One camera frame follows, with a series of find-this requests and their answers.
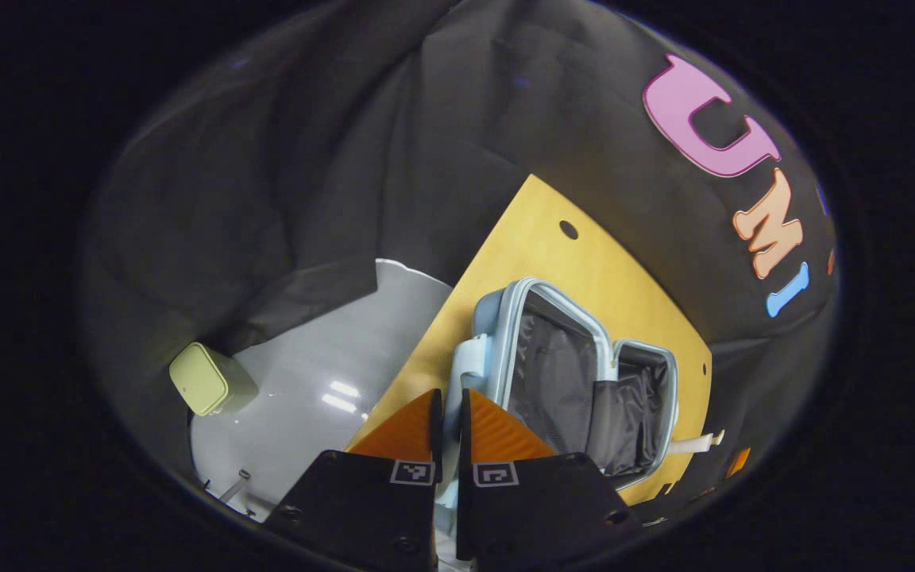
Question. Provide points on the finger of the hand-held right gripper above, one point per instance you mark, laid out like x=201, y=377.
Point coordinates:
x=738, y=462

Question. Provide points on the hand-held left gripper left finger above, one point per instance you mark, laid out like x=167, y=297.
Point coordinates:
x=378, y=508

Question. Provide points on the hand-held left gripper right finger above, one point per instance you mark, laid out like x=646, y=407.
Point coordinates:
x=537, y=500

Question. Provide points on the white tube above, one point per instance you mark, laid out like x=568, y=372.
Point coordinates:
x=696, y=442

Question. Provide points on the light blue suitcase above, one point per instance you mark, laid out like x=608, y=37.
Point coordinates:
x=553, y=373

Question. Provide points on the pale green box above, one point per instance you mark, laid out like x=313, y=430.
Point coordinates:
x=203, y=380

